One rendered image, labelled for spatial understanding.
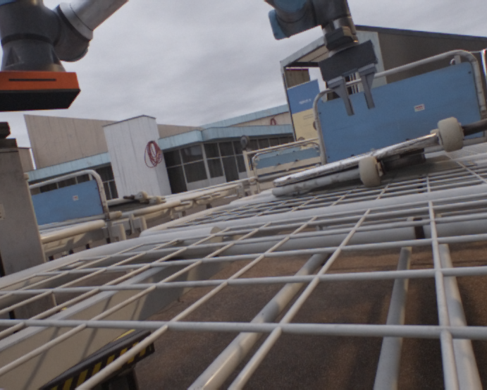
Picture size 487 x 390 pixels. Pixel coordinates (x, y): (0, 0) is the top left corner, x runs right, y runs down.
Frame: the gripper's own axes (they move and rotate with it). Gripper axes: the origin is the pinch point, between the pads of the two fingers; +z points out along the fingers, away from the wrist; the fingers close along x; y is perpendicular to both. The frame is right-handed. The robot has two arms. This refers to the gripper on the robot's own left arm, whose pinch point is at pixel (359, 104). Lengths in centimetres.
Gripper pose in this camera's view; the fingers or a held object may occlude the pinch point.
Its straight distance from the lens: 97.1
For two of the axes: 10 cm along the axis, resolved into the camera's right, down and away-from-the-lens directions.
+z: 2.7, 9.6, 0.0
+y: 4.7, -1.3, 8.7
